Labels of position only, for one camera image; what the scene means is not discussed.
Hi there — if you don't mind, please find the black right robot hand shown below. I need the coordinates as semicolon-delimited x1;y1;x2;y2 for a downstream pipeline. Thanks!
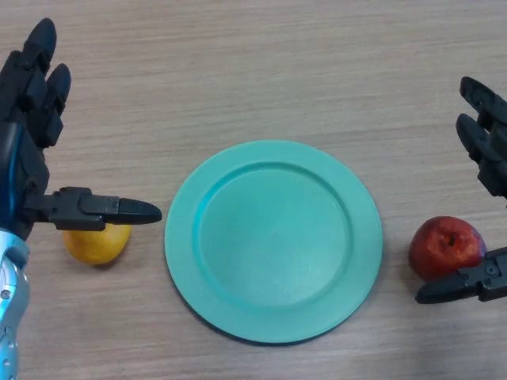
414;76;507;305

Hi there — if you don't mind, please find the red apple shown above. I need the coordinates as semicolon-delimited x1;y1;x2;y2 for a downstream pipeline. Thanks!
408;215;488;281

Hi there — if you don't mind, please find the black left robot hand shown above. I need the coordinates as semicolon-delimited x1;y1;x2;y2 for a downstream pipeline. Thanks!
0;17;163;242

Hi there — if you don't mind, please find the green round plate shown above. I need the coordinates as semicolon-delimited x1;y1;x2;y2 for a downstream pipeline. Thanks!
164;139;383;345

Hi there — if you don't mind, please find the yellow pear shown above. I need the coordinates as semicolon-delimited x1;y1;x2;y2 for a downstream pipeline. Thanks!
63;223;132;266

